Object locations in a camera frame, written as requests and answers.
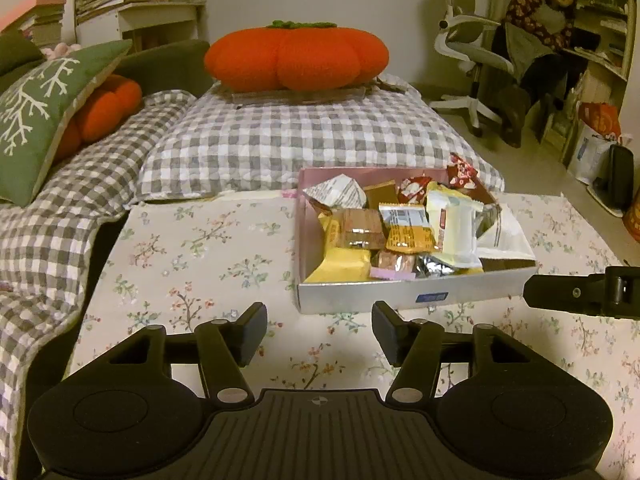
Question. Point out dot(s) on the white printed packet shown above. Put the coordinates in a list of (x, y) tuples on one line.
[(334, 192)]

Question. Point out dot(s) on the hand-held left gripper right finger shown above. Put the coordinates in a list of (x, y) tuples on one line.
[(386, 332)]

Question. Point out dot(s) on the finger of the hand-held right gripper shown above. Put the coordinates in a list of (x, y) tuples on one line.
[(560, 292)]

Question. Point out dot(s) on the white shopping bag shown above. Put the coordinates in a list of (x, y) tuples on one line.
[(590, 157)]

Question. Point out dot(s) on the dark green sofa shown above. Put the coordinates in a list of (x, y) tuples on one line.
[(165, 67)]

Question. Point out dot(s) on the white office chair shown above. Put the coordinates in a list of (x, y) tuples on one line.
[(465, 45)]

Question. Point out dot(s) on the flower patterned garment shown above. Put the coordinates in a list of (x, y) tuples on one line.
[(537, 15)]

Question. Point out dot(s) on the large yellow snack packet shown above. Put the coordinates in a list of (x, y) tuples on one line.
[(340, 264)]

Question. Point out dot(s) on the small yellow snack packet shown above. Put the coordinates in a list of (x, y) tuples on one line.
[(407, 230)]

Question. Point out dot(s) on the grey checkered pillow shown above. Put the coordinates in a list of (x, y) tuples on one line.
[(300, 135)]

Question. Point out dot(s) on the pink cardboard box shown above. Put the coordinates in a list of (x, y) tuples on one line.
[(360, 295)]

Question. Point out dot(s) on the clear wafer packet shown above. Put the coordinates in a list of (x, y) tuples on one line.
[(359, 227)]

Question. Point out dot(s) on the wooden shelf unit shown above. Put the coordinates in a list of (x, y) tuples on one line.
[(607, 35)]

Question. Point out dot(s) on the green snowflake pillow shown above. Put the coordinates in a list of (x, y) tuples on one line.
[(45, 115)]

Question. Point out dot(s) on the grey checkered blanket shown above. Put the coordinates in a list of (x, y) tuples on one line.
[(50, 240)]

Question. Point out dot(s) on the silver foil packet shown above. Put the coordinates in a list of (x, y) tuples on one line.
[(435, 267)]

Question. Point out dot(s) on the red snack packet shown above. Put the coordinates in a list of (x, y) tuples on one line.
[(462, 172)]

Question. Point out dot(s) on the black case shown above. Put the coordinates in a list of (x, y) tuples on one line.
[(617, 180)]

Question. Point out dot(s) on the clear flat plastic tray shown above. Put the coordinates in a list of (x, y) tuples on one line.
[(300, 96)]

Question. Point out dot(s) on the small orange pumpkin cushion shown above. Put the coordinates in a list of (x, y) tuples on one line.
[(107, 110)]

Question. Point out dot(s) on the gold snack bar packet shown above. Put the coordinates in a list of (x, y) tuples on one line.
[(381, 194)]

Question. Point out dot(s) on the white snack packet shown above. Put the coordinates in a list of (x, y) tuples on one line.
[(505, 235)]

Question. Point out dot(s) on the red white candy packet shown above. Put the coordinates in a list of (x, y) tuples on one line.
[(412, 190)]

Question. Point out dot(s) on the orange shopping bag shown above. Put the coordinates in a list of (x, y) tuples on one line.
[(600, 120)]

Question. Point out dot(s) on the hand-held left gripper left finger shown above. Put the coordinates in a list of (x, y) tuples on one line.
[(254, 332)]

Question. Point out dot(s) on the floral bed sheet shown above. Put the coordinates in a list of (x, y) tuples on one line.
[(200, 260)]

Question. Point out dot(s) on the pink snack packet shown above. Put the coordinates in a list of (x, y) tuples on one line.
[(395, 266)]

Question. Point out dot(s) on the large orange pumpkin cushion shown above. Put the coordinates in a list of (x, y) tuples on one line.
[(295, 57)]

